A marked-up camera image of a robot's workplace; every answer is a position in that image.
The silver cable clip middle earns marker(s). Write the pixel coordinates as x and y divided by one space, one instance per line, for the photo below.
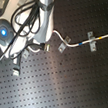
63 46

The silver cable clip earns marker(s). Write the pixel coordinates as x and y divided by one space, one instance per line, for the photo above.
92 41
63 46

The silver cable clip right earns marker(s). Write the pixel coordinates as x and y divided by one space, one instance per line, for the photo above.
92 41

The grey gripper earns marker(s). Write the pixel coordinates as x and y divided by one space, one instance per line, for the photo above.
16 58

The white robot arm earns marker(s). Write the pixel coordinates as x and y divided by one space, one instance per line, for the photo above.
25 26

